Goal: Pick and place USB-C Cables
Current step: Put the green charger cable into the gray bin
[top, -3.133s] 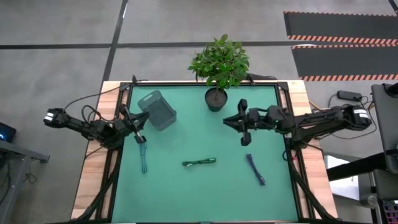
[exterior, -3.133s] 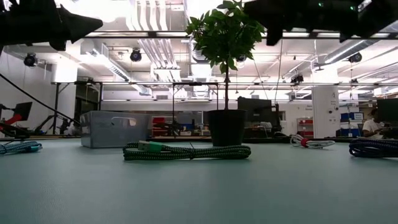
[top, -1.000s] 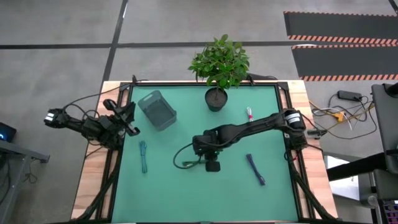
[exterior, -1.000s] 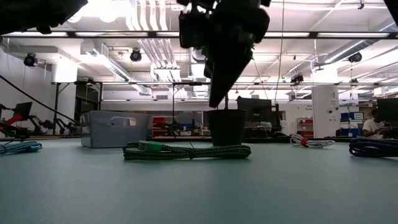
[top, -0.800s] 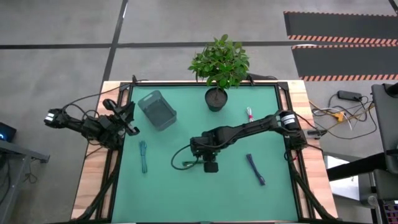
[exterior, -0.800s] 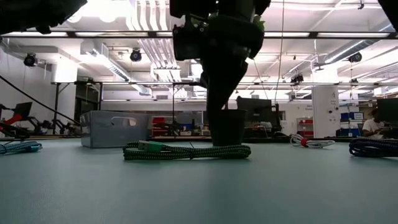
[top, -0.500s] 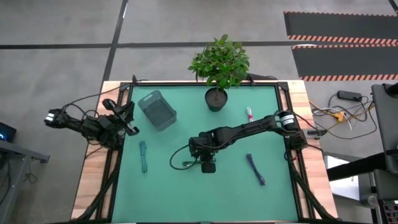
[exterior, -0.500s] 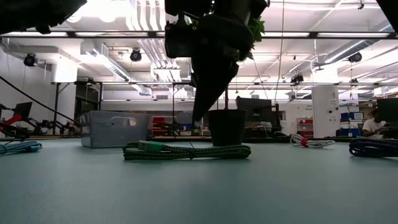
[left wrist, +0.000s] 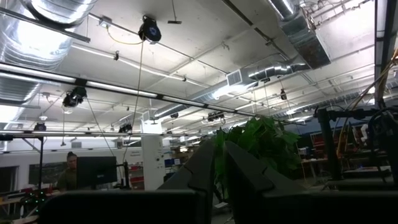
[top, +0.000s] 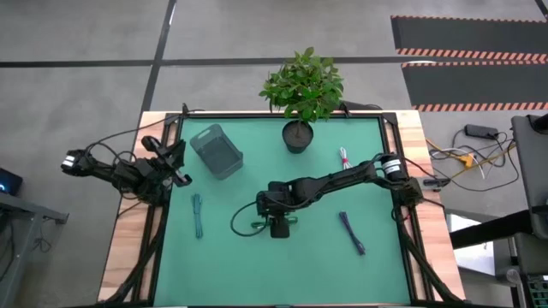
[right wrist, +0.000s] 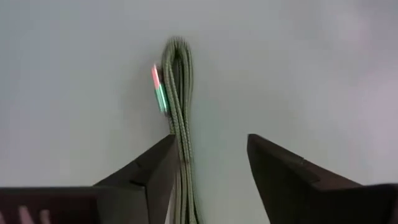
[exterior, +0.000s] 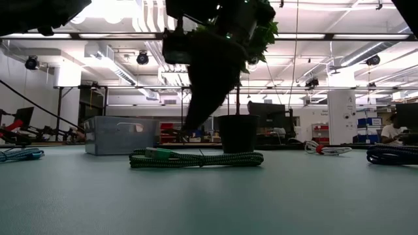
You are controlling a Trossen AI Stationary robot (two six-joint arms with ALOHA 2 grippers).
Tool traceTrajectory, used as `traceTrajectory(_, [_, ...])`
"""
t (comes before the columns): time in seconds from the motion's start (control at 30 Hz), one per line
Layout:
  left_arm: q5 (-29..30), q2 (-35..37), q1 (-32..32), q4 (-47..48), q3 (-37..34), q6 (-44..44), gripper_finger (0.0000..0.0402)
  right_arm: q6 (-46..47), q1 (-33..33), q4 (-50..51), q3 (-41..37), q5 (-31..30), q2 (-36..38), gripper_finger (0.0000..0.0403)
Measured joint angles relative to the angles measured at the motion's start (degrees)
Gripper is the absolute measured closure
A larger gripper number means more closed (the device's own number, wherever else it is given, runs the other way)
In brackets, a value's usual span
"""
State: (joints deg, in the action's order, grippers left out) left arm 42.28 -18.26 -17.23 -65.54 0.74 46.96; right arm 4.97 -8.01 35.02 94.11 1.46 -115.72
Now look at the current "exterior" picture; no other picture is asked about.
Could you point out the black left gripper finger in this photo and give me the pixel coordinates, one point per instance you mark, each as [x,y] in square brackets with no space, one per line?
[212,94]

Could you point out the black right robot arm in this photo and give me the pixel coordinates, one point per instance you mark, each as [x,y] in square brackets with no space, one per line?
[408,9]

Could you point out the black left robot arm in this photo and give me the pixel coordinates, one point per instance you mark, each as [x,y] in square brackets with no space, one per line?
[32,13]

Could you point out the green potted plant black pot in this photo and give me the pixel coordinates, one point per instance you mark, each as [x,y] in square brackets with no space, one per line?
[238,134]

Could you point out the red storage bins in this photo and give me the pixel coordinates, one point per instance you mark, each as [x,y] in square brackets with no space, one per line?
[321,130]
[166,127]

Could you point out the black computer monitor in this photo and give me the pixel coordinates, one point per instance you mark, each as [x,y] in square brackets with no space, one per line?
[24,115]
[266,114]
[408,115]

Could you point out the clear plastic bin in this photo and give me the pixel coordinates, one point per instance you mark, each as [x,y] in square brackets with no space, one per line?
[111,137]

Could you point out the white square pillar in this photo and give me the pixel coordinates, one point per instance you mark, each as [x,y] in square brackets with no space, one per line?
[341,117]

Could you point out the blue storage bins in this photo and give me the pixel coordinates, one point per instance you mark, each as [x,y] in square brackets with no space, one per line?
[369,122]

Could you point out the person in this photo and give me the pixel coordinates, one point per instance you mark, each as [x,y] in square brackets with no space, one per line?
[390,132]

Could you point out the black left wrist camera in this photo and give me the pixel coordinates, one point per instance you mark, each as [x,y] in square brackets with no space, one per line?
[176,49]

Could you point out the black metal frame stand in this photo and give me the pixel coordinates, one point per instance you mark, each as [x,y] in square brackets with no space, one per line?
[59,111]

